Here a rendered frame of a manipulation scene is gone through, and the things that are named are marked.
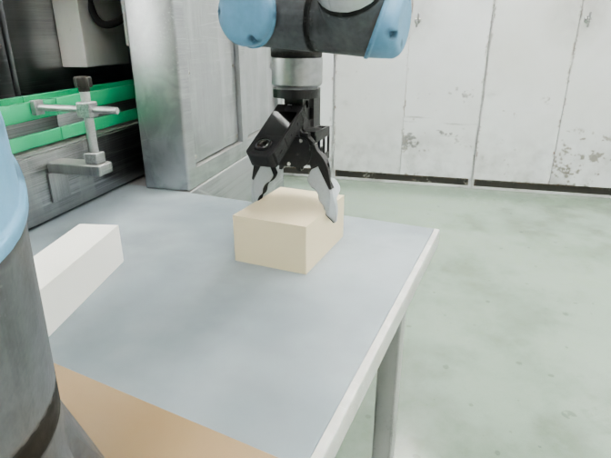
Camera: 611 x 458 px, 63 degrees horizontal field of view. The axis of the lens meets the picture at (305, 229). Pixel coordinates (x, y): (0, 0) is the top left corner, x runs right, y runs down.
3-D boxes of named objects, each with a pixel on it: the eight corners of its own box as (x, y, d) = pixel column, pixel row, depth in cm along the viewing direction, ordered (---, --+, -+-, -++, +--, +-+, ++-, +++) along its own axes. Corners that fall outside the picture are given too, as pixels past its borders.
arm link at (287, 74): (310, 58, 68) (257, 57, 71) (310, 93, 70) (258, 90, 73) (330, 56, 75) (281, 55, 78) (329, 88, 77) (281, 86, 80)
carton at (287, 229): (343, 236, 87) (344, 194, 84) (305, 274, 73) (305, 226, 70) (281, 225, 91) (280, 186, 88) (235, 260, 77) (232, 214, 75)
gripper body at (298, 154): (331, 162, 82) (332, 85, 78) (310, 174, 75) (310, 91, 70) (288, 157, 85) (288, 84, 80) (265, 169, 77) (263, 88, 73)
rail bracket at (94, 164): (61, 194, 98) (38, 74, 89) (137, 201, 94) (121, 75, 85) (44, 201, 93) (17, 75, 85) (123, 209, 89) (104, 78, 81)
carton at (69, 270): (124, 261, 77) (118, 224, 75) (32, 353, 55) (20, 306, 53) (85, 259, 78) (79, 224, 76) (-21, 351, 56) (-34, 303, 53)
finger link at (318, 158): (342, 183, 76) (313, 132, 75) (338, 185, 74) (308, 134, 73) (317, 196, 78) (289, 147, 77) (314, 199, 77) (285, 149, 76)
